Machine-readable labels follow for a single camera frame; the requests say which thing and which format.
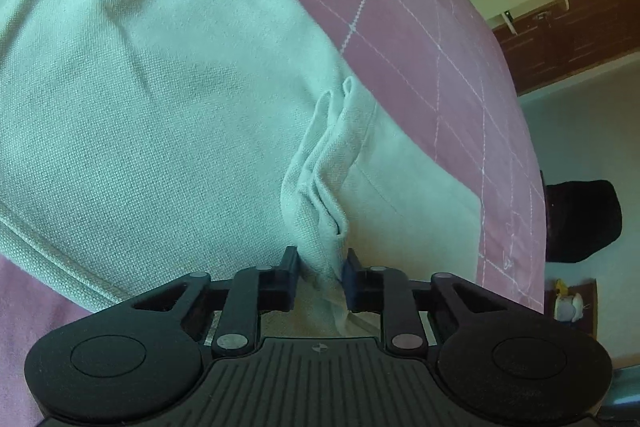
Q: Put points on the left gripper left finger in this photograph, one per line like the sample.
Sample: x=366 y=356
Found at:
x=243 y=300

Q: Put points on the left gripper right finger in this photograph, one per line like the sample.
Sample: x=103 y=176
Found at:
x=388 y=293

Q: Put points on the white pants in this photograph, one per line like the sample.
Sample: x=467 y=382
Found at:
x=145 y=139

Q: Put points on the pink checked bedspread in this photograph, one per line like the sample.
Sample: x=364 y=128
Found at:
x=437 y=70

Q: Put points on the brown wooden door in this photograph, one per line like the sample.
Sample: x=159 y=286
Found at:
x=550 y=44

